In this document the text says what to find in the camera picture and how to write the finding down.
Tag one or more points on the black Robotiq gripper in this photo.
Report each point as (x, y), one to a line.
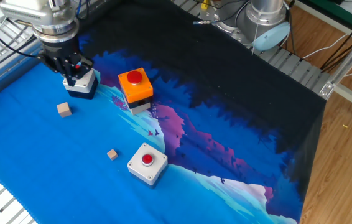
(61, 50)

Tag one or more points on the aluminium table edge rail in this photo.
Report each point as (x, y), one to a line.
(8, 71)

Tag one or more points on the grey box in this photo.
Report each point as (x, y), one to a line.
(138, 168)
(84, 85)

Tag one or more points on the blue mountain landscape cloth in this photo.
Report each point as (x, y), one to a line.
(70, 186)

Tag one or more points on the yellow plastic clip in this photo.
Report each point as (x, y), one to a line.
(205, 4)

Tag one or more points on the silver UR5 robot arm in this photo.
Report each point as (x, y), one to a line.
(48, 15)

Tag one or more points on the orange box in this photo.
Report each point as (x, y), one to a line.
(138, 90)

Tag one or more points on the aluminium frame post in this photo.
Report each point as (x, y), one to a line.
(350, 56)

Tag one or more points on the large wooden cube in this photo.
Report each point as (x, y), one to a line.
(64, 109)

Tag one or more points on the small wooden cube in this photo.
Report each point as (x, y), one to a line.
(112, 154)

